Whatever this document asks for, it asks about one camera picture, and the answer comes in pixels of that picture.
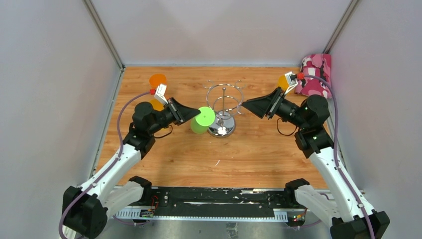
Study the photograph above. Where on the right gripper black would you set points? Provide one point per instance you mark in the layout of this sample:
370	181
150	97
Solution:
268	104

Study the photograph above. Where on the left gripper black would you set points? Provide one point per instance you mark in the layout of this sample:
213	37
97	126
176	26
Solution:
185	112

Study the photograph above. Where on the green wine glass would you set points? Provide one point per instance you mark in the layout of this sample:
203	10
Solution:
201	122

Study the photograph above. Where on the yellow wine glass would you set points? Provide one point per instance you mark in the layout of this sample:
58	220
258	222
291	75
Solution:
157	105
283	83

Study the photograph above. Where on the yellow wine glass front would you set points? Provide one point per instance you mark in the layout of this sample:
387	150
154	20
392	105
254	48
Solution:
157	105

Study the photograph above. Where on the orange wine glass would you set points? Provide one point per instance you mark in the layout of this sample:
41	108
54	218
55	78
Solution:
157	79

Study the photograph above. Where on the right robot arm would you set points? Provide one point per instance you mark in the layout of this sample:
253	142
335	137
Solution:
349	215

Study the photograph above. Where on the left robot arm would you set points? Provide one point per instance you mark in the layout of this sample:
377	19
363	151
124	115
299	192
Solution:
87	209

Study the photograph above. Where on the chrome wine glass rack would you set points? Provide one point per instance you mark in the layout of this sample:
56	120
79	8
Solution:
225	107

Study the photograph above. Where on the pink camouflage cloth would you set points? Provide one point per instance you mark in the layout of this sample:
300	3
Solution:
315	65

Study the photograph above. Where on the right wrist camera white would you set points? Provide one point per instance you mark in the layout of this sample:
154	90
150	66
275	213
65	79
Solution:
292	82

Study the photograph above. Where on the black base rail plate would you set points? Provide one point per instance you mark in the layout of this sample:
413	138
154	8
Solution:
206	202

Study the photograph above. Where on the aluminium frame rail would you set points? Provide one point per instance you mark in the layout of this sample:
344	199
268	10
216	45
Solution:
137	214

